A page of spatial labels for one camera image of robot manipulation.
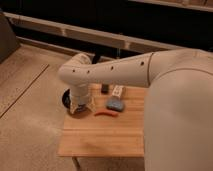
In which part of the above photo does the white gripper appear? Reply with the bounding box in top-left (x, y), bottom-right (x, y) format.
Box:
top-left (70, 84), bottom-right (93, 114)

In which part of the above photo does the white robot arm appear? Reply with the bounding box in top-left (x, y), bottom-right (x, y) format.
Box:
top-left (58, 49), bottom-right (213, 171)

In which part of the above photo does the black bowl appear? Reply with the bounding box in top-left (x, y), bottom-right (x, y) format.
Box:
top-left (62, 89), bottom-right (71, 109)

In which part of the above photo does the small black block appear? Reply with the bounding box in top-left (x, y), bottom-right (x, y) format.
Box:
top-left (101, 84), bottom-right (109, 94)

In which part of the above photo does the wooden table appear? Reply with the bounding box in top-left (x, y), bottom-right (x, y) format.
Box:
top-left (58, 87), bottom-right (146, 157)

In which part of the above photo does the blue sponge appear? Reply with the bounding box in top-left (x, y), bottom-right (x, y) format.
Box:
top-left (106, 98), bottom-right (125, 112)

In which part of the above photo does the grey cabinet corner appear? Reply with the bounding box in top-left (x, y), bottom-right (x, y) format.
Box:
top-left (0, 9), bottom-right (20, 63)

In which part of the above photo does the black clamp on rail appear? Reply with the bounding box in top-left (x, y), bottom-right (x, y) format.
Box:
top-left (92, 53), bottom-right (101, 64)

